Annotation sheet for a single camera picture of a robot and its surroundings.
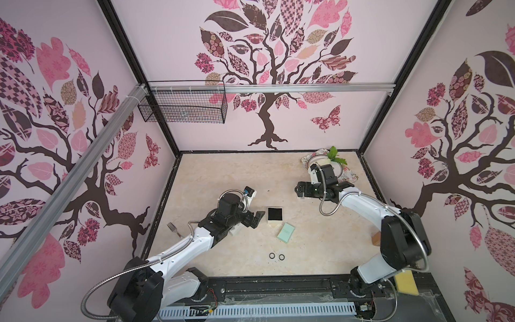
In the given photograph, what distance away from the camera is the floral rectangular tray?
1.09m

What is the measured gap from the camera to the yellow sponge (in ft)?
2.41

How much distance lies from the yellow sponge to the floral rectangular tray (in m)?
0.48
